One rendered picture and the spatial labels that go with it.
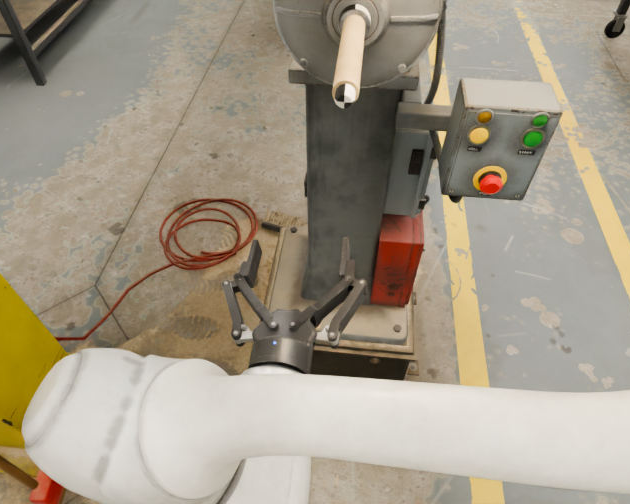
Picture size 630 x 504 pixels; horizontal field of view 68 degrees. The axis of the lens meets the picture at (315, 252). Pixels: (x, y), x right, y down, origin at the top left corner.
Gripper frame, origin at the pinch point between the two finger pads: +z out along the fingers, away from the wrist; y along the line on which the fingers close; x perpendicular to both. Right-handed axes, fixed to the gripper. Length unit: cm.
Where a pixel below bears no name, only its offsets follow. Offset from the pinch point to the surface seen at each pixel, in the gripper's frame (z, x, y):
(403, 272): 41, -57, 15
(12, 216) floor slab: 93, -78, -165
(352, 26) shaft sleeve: 20.1, 22.9, 8.7
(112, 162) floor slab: 137, -82, -135
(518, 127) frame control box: 25.9, 0.9, 34.3
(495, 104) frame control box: 27.3, 4.7, 30.3
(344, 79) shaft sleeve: 6.2, 22.9, 8.6
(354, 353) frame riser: 28, -81, -1
